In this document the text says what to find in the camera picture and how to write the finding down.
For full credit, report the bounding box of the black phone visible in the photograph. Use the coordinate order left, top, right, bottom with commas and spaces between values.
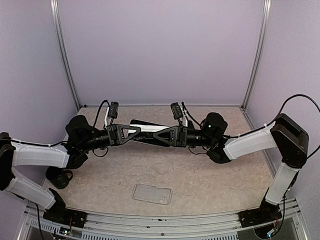
129, 119, 170, 148

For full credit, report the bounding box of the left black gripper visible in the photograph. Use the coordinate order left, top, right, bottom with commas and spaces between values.
79, 123, 141, 152

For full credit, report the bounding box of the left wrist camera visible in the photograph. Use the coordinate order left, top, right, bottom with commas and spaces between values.
103, 101, 119, 129

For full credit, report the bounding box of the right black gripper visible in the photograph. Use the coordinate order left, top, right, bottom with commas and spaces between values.
152, 125, 215, 148

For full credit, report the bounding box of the right aluminium frame post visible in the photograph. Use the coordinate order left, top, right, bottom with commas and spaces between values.
241, 0, 272, 111

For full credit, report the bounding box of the left aluminium frame post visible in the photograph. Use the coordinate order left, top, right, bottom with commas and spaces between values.
49, 0, 81, 111

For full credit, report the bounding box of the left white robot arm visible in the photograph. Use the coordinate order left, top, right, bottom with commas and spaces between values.
0, 115, 141, 223

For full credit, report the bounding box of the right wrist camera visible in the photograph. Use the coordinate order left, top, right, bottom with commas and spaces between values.
170, 102, 189, 127

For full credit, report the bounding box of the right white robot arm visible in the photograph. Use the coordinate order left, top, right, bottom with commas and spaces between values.
152, 112, 311, 227

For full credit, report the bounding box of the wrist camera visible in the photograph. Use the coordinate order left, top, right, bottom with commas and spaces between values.
170, 102, 189, 127
103, 101, 119, 129

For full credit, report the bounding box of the dark green mug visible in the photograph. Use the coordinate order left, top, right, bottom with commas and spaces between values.
45, 166, 73, 190

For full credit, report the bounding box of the clear plain phone case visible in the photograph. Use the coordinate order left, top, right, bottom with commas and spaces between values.
132, 183, 172, 205

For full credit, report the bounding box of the front aluminium rail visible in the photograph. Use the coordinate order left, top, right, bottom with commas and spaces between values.
17, 198, 304, 240

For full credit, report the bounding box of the aluminium frame post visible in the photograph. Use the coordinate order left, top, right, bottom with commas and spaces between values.
49, 0, 81, 111
241, 0, 272, 111

